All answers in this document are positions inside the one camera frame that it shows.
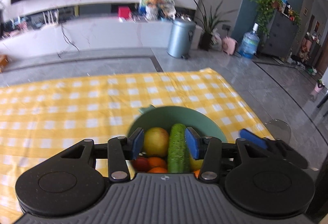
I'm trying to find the yellow lemon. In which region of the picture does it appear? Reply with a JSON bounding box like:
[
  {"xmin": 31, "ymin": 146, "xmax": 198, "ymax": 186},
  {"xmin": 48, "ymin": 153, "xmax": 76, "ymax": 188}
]
[{"xmin": 190, "ymin": 155, "xmax": 203, "ymax": 171}]

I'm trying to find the red tomato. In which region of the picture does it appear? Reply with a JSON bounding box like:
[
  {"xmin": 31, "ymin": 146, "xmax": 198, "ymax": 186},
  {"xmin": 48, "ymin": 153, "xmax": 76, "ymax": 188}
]
[{"xmin": 131, "ymin": 156, "xmax": 151, "ymax": 172}]

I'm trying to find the green cucumber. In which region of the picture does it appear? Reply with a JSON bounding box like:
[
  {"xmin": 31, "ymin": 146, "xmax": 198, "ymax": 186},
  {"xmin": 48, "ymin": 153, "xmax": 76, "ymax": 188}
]
[{"xmin": 167, "ymin": 124, "xmax": 190, "ymax": 174}]

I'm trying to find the orange mandarin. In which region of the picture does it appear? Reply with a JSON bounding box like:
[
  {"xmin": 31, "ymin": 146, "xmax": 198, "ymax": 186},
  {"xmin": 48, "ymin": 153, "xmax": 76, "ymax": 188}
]
[
  {"xmin": 147, "ymin": 156, "xmax": 167, "ymax": 169},
  {"xmin": 148, "ymin": 167, "xmax": 168, "ymax": 174},
  {"xmin": 193, "ymin": 170, "xmax": 200, "ymax": 178}
]

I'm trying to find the large yellow-green pear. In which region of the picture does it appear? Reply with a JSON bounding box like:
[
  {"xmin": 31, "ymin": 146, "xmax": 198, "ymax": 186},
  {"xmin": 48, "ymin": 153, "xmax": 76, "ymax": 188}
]
[{"xmin": 143, "ymin": 128, "xmax": 169, "ymax": 157}]

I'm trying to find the green colander bowl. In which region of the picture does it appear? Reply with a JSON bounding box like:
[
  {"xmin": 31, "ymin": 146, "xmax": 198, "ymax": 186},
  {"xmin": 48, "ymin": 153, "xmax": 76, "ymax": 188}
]
[{"xmin": 126, "ymin": 105, "xmax": 227, "ymax": 143}]

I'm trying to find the yellow checked tablecloth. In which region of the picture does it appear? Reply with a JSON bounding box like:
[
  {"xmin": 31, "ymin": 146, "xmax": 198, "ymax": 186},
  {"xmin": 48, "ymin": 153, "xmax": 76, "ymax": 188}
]
[{"xmin": 1, "ymin": 68, "xmax": 270, "ymax": 223}]

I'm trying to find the blue water jug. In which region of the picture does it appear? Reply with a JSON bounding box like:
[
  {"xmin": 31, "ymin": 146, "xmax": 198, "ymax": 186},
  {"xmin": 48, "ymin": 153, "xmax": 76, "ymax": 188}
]
[{"xmin": 238, "ymin": 23, "xmax": 260, "ymax": 59}]

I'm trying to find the pink pig toy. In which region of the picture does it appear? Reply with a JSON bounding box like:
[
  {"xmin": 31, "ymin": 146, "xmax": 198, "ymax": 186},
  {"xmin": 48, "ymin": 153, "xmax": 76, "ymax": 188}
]
[{"xmin": 222, "ymin": 37, "xmax": 237, "ymax": 55}]

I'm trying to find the white plastic bag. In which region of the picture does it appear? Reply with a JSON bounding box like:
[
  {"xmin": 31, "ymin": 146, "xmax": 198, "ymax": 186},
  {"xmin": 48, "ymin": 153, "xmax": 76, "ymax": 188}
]
[{"xmin": 210, "ymin": 28, "xmax": 222, "ymax": 52}]

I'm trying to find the grey metal trash can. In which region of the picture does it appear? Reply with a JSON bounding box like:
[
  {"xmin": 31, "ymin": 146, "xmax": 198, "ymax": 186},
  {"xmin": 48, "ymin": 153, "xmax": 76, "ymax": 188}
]
[{"xmin": 167, "ymin": 19, "xmax": 196, "ymax": 59}]

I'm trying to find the dark grey cabinet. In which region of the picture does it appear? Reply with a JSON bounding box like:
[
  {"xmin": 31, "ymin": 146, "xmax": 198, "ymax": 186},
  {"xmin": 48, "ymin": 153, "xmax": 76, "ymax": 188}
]
[{"xmin": 259, "ymin": 11, "xmax": 298, "ymax": 58}]

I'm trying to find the potted green plant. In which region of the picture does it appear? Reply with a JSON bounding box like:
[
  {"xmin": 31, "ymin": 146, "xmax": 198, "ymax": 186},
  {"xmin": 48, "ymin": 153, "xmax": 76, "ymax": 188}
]
[{"xmin": 193, "ymin": 0, "xmax": 238, "ymax": 51}]

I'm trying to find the red box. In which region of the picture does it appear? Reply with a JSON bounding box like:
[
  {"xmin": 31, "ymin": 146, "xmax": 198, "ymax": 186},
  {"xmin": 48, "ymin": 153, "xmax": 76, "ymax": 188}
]
[{"xmin": 118, "ymin": 6, "xmax": 131, "ymax": 19}]

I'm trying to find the white wifi router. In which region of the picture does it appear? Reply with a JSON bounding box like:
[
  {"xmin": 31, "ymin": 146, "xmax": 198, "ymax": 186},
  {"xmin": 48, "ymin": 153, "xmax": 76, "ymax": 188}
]
[{"xmin": 42, "ymin": 9, "xmax": 59, "ymax": 25}]

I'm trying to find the trailing ivy plant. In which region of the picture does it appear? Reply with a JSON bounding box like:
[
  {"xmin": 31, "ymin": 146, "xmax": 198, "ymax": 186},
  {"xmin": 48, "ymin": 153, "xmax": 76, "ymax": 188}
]
[{"xmin": 251, "ymin": 0, "xmax": 282, "ymax": 41}]

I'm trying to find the teddy bear toy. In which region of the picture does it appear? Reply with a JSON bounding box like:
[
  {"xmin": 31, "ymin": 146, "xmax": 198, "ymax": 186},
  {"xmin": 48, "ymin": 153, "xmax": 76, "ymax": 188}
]
[{"xmin": 146, "ymin": 0, "xmax": 163, "ymax": 21}]

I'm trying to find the orange cardboard box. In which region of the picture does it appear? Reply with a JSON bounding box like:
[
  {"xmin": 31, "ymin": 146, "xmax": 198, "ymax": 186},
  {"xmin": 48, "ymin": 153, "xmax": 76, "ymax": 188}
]
[{"xmin": 0, "ymin": 55, "xmax": 8, "ymax": 72}]

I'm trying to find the white TV console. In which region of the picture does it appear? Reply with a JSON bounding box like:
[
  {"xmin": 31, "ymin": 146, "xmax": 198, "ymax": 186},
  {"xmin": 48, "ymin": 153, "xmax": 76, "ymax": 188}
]
[{"xmin": 0, "ymin": 18, "xmax": 201, "ymax": 61}]

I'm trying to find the black power cable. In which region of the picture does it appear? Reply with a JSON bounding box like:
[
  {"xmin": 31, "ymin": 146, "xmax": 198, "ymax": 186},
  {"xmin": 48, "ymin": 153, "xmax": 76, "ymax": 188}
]
[{"xmin": 57, "ymin": 23, "xmax": 81, "ymax": 59}]

